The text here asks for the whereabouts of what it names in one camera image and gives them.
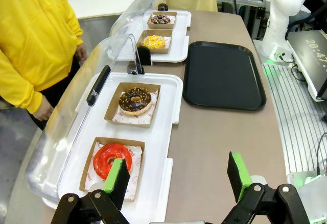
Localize person's left hand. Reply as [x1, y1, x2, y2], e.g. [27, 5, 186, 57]
[75, 42, 87, 65]

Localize chocolate donut with pink sprinkles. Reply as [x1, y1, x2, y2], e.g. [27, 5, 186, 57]
[150, 14, 171, 25]

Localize slotted aluminium base plate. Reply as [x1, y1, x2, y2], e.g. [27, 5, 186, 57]
[260, 60, 327, 176]

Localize person's left forearm yellow sleeve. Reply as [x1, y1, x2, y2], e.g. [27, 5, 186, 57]
[73, 17, 84, 47]

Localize black lid handle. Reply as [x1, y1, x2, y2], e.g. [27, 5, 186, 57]
[86, 65, 111, 106]

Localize yellow hoodie torso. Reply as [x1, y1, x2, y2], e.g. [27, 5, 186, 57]
[0, 0, 84, 92]

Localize white printed paper liner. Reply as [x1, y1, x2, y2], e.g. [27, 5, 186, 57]
[85, 142, 143, 201]
[140, 35, 171, 50]
[149, 14, 176, 26]
[112, 91, 158, 125]

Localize black cable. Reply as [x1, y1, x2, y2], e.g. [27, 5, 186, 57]
[315, 131, 327, 176]
[290, 64, 307, 82]

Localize clear plastic display lid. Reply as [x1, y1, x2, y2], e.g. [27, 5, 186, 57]
[25, 33, 140, 202]
[109, 0, 166, 37]

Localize black trousers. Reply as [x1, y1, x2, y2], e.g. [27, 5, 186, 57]
[28, 55, 82, 130]

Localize person's right hand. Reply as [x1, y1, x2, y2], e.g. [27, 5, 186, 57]
[32, 95, 55, 121]

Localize person's right forearm yellow sleeve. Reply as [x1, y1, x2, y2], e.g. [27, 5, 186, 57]
[0, 47, 43, 114]

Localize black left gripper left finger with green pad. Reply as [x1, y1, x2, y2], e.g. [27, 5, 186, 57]
[51, 158, 132, 224]

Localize yellow cloth-covered table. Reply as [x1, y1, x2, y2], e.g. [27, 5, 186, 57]
[163, 0, 218, 12]

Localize chocolate donut with nut crumbs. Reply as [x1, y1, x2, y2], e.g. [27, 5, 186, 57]
[119, 87, 153, 116]

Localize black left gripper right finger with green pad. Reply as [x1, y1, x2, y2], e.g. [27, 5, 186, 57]
[221, 152, 311, 224]

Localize white-framed timer monitor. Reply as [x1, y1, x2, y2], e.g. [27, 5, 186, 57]
[287, 29, 327, 103]

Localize brown cardboard donut box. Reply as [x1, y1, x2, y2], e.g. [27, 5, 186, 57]
[147, 11, 177, 30]
[104, 82, 161, 129]
[137, 29, 174, 55]
[79, 136, 146, 203]

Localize white plastic display tray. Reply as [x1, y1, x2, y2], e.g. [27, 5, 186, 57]
[42, 72, 184, 222]
[107, 10, 192, 63]

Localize yellow sprinkled donut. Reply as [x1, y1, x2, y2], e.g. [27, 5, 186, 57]
[142, 35, 166, 49]

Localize black plastic serving tray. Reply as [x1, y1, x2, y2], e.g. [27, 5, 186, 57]
[182, 41, 267, 111]

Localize red glazed donut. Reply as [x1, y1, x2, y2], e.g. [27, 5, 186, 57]
[93, 143, 133, 181]

